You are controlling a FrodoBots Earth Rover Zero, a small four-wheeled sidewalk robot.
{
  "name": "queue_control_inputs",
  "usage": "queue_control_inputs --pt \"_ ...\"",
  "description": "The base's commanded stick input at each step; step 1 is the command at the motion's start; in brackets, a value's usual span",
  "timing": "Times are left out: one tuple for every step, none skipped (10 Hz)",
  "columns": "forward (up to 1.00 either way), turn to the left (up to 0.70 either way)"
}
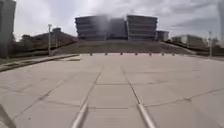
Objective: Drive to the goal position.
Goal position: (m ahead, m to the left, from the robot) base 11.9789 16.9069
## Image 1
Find grey stone slab plaza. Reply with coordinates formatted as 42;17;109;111
0;53;224;128

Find wide grey stone stairs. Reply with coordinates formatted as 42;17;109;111
52;39;197;56

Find row of bollards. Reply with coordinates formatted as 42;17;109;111
89;51;176;57

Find wide layered glass building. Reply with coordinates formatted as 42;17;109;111
74;14;159;42

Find small dark building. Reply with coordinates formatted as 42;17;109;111
156;30;170;42

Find low brown building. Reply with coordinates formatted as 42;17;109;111
19;27;79;54

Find robot's own part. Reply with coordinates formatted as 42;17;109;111
71;102;90;128
136;102;157;128

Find pale lamp pole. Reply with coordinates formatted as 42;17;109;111
47;23;53;56

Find raised stone kerb strip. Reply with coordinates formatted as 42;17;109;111
0;53;80;73

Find low pale building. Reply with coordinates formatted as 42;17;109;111
171;34;209;51

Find thin pole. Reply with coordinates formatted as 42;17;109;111
208;31;213;58

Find tall grey office building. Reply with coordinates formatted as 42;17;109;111
0;0;17;58

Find tall pale building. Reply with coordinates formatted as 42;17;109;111
217;0;224;46

